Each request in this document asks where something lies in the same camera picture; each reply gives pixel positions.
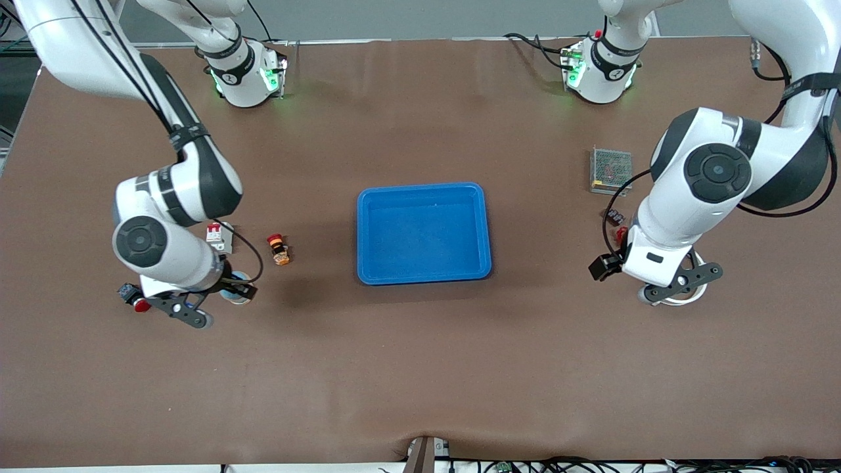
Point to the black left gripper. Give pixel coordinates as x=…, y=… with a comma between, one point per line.
x=602, y=267

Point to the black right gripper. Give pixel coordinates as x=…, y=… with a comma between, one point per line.
x=231, y=285

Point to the light blue dome bell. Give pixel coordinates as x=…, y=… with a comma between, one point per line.
x=236, y=300

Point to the black connector block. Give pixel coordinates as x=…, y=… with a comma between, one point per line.
x=615, y=217

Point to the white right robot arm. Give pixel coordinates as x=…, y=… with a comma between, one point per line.
x=164, y=190

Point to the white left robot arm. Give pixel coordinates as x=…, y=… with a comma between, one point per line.
x=663, y=230

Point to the metal mesh power supply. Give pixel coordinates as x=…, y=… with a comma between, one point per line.
x=611, y=169

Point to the red mushroom emergency stop button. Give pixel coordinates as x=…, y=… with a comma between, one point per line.
x=128, y=292

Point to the blue plastic tray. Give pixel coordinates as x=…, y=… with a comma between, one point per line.
x=424, y=236

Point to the brown table cover sheet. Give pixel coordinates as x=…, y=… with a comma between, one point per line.
x=420, y=361

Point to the white circuit breaker red switch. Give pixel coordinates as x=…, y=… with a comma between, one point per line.
x=223, y=240

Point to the red orange push-button switch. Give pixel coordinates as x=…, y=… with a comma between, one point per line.
x=278, y=249

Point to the white curved plastic bracket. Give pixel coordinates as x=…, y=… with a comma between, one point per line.
x=680, y=303

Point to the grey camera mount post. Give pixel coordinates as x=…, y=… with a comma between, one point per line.
x=426, y=456

